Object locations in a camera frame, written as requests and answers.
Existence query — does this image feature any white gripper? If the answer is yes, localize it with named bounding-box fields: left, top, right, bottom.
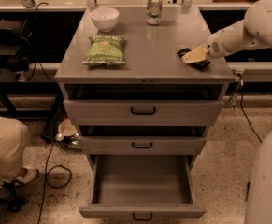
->
left=181, top=31, right=225, bottom=64

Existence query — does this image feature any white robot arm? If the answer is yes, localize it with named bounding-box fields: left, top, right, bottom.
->
left=181, top=0, right=272, bottom=224

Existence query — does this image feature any grey metal drawer cabinet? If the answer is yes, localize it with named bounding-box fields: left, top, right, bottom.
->
left=54, top=6, right=236, bottom=159

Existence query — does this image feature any grey top drawer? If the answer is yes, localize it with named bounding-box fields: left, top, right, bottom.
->
left=64, top=100, right=222, bottom=126

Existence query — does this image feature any grey middle drawer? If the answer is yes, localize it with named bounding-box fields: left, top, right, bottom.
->
left=79, top=136, right=206, bottom=155

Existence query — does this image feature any grey open bottom drawer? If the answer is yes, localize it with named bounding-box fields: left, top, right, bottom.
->
left=79, top=155, right=205, bottom=221

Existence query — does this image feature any green white soda can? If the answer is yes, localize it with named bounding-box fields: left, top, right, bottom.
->
left=146, top=0, right=163, bottom=25

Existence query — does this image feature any green chip bag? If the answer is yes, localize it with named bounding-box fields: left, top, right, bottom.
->
left=82, top=35, right=125, bottom=66

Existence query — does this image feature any white ceramic bowl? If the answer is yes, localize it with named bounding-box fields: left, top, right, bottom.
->
left=90, top=7, right=120, bottom=32

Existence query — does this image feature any small bowl on floor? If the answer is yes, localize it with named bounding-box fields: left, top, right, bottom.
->
left=58, top=119, right=78, bottom=137

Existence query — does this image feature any black equipment on left shelf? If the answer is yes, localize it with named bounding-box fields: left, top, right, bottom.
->
left=0, top=16, right=34, bottom=82

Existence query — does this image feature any white red sneaker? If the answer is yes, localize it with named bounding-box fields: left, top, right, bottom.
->
left=0, top=166, right=38, bottom=189

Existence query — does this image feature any beige trouser leg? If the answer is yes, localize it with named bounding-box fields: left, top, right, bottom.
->
left=0, top=117, right=30, bottom=179

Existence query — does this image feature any black chair base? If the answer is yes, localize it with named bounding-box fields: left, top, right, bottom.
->
left=0, top=181, right=25, bottom=212

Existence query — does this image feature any black right floor cable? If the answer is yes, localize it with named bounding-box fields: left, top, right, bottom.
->
left=239, top=77, right=263, bottom=144

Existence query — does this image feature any black floor cable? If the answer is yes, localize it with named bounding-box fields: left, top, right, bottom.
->
left=36, top=142, right=73, bottom=224
left=239, top=77, right=263, bottom=144

